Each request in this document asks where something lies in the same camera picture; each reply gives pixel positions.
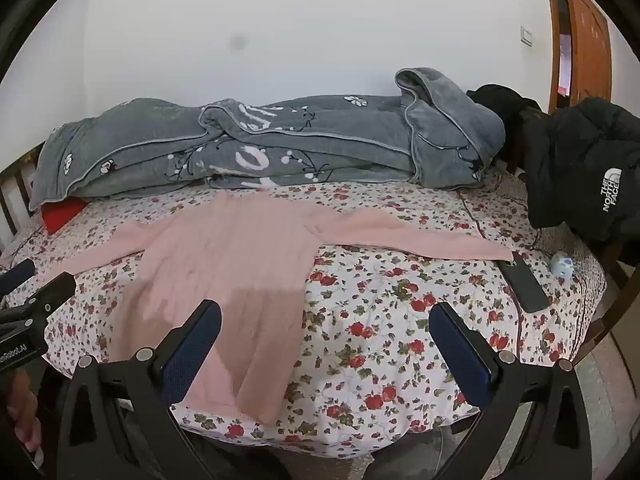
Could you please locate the red cloth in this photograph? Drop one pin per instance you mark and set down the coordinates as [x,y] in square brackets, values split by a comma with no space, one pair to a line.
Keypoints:
[62,215]

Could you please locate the black smartphone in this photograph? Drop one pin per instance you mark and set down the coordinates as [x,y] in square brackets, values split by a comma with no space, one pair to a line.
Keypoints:
[525,285]

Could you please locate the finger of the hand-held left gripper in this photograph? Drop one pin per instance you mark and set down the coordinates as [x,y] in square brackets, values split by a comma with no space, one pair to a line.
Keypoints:
[47,297]
[17,275]

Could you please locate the wooden door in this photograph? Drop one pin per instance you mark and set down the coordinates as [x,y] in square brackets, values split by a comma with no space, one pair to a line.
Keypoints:
[590,35]

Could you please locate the person's left hand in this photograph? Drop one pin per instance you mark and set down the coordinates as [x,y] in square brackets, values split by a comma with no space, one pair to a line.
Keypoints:
[22,410]

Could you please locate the black puffer jacket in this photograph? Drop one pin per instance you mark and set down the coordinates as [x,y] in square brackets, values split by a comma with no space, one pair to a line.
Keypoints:
[575,170]

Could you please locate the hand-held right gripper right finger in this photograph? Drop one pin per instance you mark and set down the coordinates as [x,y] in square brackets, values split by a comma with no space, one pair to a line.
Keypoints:
[460,355]

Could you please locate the pink knit sweater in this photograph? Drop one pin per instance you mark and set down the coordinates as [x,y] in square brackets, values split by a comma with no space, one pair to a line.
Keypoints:
[225,270]

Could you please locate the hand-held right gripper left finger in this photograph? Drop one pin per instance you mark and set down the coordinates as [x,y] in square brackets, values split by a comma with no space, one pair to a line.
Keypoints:
[192,355]

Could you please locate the white wall switch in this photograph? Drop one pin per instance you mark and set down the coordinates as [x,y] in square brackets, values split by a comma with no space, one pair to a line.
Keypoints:
[526,36]

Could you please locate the small light blue toy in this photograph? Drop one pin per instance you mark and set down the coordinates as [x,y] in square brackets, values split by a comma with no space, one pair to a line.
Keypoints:
[561,265]

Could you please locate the wooden bed headboard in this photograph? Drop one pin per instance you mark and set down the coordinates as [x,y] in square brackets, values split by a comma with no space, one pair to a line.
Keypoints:
[10,195]

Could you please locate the floral bed sheet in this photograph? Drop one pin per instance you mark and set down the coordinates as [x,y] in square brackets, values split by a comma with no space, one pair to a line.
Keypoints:
[390,320]

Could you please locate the dark cloth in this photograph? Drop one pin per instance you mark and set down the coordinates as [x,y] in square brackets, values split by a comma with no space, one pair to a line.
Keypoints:
[500,100]

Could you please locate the grey flower-print blanket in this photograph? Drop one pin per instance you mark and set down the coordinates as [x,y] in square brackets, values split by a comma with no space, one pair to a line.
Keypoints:
[300,130]

